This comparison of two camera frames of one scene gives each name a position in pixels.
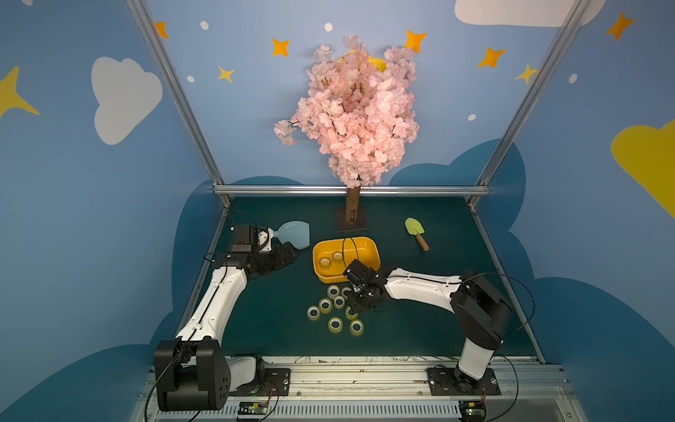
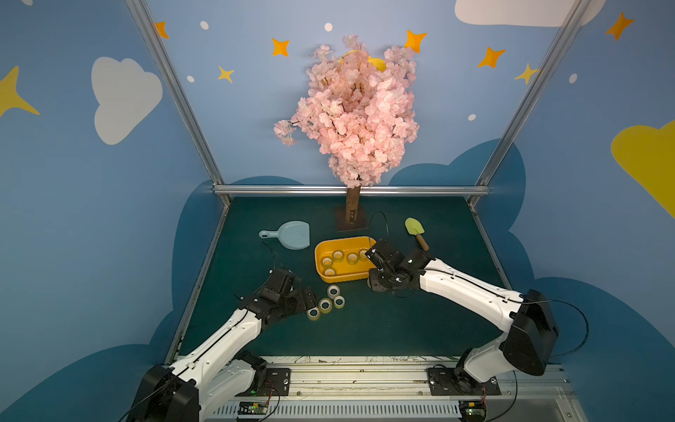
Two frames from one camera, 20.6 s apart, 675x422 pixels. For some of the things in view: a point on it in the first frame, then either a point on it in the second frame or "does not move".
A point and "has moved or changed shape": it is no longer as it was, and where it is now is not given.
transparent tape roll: (313, 313) does not move
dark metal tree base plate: (361, 222) does not move
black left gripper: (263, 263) -> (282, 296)
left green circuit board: (252, 408) does not move
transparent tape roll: (357, 327) has moved or changed shape
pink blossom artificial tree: (359, 109) does not move
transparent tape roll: (339, 301) does not move
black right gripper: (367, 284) -> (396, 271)
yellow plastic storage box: (331, 258) does not move
